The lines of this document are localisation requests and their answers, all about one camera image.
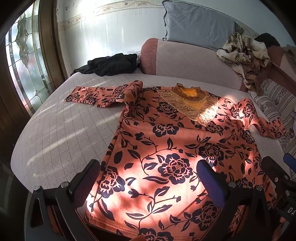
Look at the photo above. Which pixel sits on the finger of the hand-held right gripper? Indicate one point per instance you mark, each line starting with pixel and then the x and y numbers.
pixel 290 160
pixel 270 166

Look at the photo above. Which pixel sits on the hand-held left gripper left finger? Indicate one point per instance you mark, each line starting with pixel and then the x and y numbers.
pixel 86 183

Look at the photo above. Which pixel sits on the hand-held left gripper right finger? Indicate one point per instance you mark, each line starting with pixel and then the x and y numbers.
pixel 211 182

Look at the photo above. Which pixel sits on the orange floral long-sleeved shirt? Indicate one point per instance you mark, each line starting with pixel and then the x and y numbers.
pixel 161 139

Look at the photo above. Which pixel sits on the pale quilted bed cover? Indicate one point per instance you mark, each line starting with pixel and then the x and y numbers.
pixel 57 129

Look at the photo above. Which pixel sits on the striped floral bedding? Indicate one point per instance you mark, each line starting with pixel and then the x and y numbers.
pixel 275 99

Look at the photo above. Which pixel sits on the maroon blanket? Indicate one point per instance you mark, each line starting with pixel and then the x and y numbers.
pixel 282 67

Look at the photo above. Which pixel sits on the beige patterned blanket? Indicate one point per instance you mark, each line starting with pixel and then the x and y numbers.
pixel 247 58

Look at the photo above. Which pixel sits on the black garment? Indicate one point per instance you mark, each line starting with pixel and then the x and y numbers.
pixel 108 64

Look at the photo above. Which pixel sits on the pink quilted bolster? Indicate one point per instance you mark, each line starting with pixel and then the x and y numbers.
pixel 185 62

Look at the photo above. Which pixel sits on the dark garment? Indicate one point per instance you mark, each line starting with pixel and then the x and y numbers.
pixel 268 39

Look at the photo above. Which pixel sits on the stained-glass window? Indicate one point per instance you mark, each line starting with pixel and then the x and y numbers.
pixel 25 64

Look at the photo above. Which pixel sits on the grey pillow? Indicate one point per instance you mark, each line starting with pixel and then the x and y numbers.
pixel 196 23

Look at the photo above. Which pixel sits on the wooden window frame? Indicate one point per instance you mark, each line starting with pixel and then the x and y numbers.
pixel 49 34

